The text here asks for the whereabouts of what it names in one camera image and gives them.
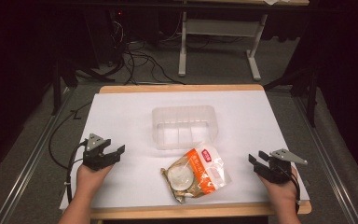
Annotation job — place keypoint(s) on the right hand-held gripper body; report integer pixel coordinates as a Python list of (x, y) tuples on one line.
[(275, 171)]

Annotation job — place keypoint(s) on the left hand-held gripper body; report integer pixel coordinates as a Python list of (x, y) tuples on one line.
[(94, 157)]

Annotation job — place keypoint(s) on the orange and clear food packet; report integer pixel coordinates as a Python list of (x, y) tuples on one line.
[(195, 174)]

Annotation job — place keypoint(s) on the clear plastic container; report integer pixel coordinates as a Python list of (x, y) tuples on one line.
[(185, 127)]

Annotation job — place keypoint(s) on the person's left hand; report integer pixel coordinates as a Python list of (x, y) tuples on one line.
[(90, 179)]

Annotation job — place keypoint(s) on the person's right hand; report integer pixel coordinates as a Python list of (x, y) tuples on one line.
[(282, 193)]

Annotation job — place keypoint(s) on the white paper sheet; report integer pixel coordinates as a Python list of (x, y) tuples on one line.
[(130, 118)]

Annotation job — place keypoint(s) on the black stand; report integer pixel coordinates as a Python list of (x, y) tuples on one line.
[(57, 84), (311, 93)]

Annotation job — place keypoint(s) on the metal floor rail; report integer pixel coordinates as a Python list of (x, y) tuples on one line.
[(326, 149), (24, 174)]

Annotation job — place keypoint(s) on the white metal desk frame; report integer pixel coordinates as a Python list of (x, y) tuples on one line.
[(219, 27)]

